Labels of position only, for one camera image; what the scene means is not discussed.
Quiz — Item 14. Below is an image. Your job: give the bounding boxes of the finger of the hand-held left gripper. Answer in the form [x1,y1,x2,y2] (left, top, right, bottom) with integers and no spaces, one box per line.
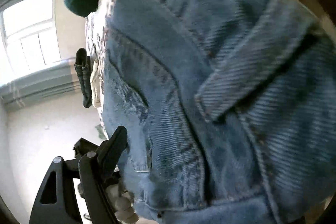
[73,137,105,160]

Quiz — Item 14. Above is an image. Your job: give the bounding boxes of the person's left hand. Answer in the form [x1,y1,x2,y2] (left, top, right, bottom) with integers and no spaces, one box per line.
[106,181,139,224]

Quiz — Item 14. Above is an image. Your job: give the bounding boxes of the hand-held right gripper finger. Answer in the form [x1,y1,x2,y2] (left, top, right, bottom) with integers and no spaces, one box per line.
[29,126,129,224]

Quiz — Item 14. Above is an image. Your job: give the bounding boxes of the light blue denim pants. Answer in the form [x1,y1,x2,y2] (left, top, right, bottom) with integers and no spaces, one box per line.
[101,0,336,224]

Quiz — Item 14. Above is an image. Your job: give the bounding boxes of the barred window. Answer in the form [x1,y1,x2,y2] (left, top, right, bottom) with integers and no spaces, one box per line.
[0,0,63,80]

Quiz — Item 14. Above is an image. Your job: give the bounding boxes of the folded cream pants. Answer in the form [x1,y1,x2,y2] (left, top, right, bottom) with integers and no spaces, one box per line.
[90,56,103,108]

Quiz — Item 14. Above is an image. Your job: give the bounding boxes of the folded dark blue jeans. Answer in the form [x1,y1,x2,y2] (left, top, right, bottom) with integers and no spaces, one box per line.
[74,48,93,109]

